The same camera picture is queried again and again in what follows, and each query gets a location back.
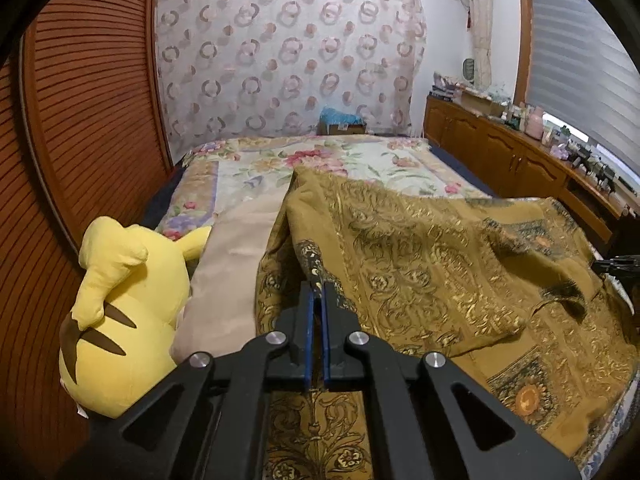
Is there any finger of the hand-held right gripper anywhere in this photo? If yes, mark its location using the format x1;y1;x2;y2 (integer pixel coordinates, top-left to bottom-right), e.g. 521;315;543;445
592;255;640;276

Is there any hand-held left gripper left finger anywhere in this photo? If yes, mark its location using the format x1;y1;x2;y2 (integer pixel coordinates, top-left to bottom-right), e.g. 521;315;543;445
57;280;321;480

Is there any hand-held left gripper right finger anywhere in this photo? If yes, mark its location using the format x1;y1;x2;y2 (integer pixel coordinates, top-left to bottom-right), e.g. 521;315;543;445
320;280;583;480

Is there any golden patterned shirt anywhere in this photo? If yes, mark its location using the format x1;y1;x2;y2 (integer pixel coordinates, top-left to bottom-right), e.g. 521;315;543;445
254;167;640;480

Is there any small black tripod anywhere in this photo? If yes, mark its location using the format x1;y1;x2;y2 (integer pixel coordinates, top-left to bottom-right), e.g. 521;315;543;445
575;152;618;193

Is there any pink bottle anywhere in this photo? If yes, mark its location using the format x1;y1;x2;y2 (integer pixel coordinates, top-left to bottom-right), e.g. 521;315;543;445
525;107;546;138

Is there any long wooden cabinet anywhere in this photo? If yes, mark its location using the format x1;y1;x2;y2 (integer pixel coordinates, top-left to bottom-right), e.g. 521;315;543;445
424;95;640;261

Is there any pink floral blanket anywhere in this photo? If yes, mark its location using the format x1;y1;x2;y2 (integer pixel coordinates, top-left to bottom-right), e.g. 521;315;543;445
155;135;496;241

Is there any yellow plush toy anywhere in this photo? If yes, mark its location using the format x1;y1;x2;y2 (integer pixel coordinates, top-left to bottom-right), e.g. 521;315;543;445
57;216;213;418

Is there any grey window blind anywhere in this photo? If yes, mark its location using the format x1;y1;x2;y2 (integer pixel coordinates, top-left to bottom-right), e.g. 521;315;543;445
522;0;640;181

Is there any open cardboard box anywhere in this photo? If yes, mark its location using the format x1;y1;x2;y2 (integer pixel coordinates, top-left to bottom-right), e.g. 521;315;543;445
462;92;508;116

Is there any small brown box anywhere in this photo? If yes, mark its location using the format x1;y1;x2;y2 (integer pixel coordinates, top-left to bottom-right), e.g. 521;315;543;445
322;121;368;136

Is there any stack of books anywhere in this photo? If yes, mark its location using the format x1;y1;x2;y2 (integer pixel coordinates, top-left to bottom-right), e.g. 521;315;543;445
431;72;463;103

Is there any cream lace curtain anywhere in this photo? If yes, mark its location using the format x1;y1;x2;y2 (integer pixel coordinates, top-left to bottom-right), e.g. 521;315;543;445
460;0;493;88

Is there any wooden louvered wardrobe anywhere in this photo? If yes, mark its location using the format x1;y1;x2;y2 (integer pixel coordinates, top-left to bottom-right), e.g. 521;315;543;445
0;0;176;461

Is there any ring patterned curtain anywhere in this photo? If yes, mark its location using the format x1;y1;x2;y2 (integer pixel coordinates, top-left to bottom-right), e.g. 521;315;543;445
155;0;428;143

